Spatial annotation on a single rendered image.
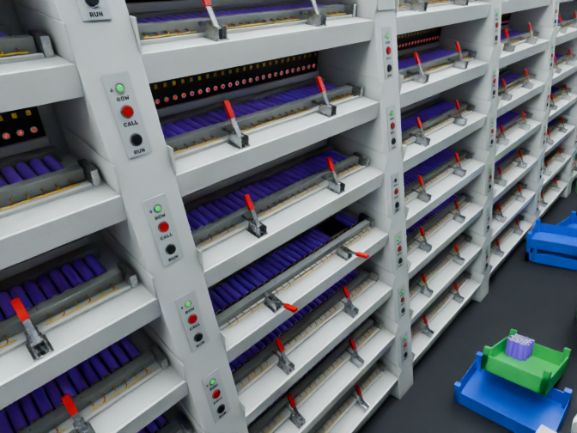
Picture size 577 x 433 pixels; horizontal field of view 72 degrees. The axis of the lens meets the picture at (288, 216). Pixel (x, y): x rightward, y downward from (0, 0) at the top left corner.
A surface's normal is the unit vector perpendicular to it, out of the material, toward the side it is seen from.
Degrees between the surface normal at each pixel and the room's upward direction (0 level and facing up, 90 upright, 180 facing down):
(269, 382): 17
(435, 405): 0
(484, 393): 0
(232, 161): 107
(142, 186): 90
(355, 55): 90
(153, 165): 90
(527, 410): 0
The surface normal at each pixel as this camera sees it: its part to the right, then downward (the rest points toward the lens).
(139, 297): 0.04, -0.81
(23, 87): 0.70, 0.44
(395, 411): -0.16, -0.91
